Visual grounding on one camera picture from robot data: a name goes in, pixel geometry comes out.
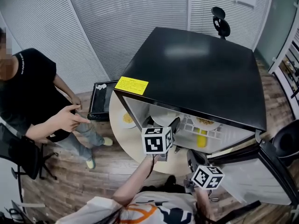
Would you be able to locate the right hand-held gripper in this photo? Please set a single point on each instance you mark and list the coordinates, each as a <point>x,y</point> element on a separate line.
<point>208,177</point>

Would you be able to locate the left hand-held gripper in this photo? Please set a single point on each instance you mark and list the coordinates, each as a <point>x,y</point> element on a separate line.
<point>155,143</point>

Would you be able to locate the black mini fridge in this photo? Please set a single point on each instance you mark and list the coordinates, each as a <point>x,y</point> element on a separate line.
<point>191,73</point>

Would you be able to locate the person's right forearm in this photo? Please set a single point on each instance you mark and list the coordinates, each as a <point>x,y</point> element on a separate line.
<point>204,204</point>

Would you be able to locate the person's left forearm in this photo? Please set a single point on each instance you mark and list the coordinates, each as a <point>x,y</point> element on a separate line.
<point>135,183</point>

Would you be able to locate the yellow corn cob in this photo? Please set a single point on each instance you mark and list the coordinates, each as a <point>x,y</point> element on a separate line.
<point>201,140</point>

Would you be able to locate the plate of brown yellow food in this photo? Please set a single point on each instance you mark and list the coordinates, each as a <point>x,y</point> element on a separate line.
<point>205,122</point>

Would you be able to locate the person's black trousers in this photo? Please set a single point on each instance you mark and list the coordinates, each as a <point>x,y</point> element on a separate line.
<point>171,183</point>

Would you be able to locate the plate of pale yellow food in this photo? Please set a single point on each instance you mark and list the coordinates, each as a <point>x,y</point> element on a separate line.
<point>126,120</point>

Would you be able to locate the person's white printed shirt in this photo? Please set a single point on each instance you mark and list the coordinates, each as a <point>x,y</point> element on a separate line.
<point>151,209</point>

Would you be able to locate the black floor crate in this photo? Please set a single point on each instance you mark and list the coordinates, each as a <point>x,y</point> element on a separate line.
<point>100,106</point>

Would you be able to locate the crumpled white paper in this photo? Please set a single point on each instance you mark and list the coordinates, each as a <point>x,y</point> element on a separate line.
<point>101,86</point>

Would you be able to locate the black shell office chair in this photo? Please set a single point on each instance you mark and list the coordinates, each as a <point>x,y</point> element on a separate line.
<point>287,141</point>

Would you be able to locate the black chair with headrest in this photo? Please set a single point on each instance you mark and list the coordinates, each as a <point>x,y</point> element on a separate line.
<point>220,24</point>

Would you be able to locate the storage rack with black bars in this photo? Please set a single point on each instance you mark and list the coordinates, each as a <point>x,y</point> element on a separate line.
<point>288,71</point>

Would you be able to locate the frosted glass door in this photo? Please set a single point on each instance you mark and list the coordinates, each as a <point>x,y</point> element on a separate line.
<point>275,27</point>

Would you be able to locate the white desk frame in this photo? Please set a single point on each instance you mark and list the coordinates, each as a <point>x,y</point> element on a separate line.
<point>31,205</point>

